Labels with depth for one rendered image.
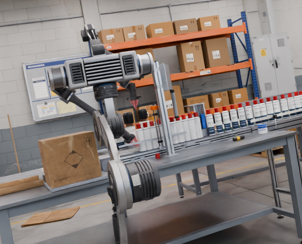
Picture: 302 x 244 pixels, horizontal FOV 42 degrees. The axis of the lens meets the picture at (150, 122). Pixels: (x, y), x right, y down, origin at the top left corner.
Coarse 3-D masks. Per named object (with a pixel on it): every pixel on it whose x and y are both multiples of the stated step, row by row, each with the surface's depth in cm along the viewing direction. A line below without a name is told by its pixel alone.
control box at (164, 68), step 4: (160, 64) 278; (164, 64) 278; (160, 68) 278; (164, 68) 277; (168, 68) 291; (160, 72) 278; (164, 72) 277; (168, 72) 288; (164, 76) 278; (168, 76) 285; (164, 80) 278; (168, 80) 282; (164, 84) 278; (168, 84) 280; (164, 88) 278; (168, 88) 278; (172, 88) 293
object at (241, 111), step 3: (240, 105) 320; (240, 108) 319; (243, 108) 320; (240, 111) 319; (243, 111) 320; (240, 114) 320; (243, 114) 320; (240, 117) 320; (243, 117) 320; (240, 120) 321; (243, 120) 320; (240, 123) 321; (243, 123) 320; (240, 126) 322; (243, 126) 320; (246, 126) 321
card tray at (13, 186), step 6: (18, 180) 269; (24, 180) 270; (30, 180) 272; (36, 180) 273; (42, 180) 250; (0, 186) 264; (6, 186) 266; (12, 186) 243; (18, 186) 244; (24, 186) 246; (30, 186) 247; (36, 186) 248; (0, 192) 240; (6, 192) 242; (12, 192) 243
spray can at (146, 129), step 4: (144, 124) 289; (144, 128) 289; (148, 128) 289; (144, 132) 289; (148, 132) 289; (144, 136) 289; (148, 136) 289; (148, 144) 289; (148, 148) 289; (152, 148) 290
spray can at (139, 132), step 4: (136, 124) 288; (140, 124) 288; (140, 128) 288; (136, 132) 288; (140, 132) 287; (140, 136) 287; (140, 140) 287; (140, 144) 287; (144, 144) 288; (140, 148) 288; (144, 148) 288
